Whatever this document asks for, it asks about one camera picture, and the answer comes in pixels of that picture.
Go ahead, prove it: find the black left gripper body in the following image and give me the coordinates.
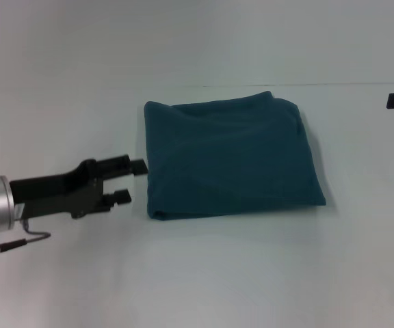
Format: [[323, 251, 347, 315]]
[[9, 158, 106, 220]]

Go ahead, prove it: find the teal blue t-shirt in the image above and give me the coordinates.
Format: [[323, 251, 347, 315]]
[[143, 90, 328, 221]]

